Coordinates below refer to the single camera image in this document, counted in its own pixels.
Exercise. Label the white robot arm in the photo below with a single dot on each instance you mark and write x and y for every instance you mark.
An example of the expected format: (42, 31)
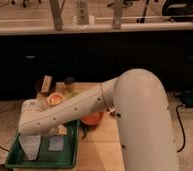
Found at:
(142, 112)

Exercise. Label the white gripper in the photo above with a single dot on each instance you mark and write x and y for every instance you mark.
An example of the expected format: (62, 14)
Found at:
(56, 131)

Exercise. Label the dark blue floor device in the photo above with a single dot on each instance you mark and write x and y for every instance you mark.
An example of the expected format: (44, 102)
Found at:
(187, 99)

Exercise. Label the blue sponge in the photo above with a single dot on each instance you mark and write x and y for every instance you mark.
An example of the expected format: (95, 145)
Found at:
(56, 143)

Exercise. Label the small orange cup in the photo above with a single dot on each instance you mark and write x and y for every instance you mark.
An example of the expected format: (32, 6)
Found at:
(54, 98)

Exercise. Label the green plastic tray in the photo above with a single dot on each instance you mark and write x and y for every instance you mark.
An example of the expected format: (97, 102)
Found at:
(46, 159)

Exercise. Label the orange bowl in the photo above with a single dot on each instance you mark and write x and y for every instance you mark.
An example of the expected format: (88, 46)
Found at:
(92, 119)

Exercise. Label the clear plastic cup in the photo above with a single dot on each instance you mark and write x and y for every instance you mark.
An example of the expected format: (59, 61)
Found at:
(30, 146)

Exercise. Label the spice jar with dark lid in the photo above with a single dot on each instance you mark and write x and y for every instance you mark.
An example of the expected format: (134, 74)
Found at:
(70, 86)

